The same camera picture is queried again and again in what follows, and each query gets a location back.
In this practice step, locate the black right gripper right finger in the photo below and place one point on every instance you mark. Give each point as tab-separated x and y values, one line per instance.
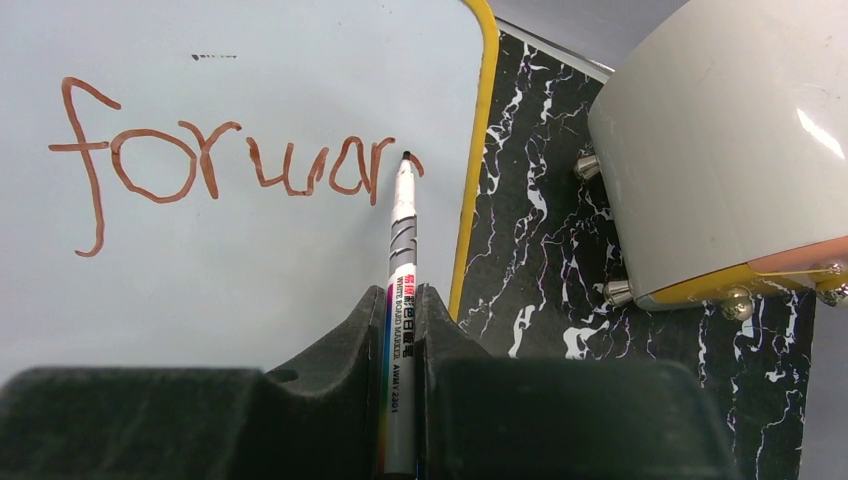
488	417

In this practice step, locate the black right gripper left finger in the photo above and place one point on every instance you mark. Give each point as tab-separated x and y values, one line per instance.
312	417

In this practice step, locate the yellow framed whiteboard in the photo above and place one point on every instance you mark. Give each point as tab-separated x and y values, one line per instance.
209	183

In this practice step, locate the cream round drawer box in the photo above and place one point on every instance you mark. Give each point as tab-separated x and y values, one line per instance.
721	142

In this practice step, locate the white orange whiteboard marker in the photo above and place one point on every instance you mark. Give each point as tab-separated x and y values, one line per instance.
396	453

